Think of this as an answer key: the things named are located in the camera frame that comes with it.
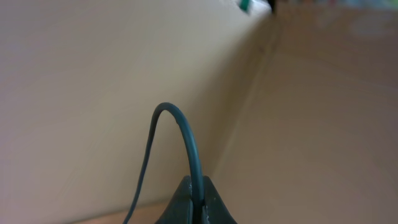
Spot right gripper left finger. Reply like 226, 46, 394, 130
155, 175, 193, 224

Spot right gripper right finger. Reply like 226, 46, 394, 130
203, 176, 237, 224

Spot black cable short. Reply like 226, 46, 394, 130
123, 102, 205, 224

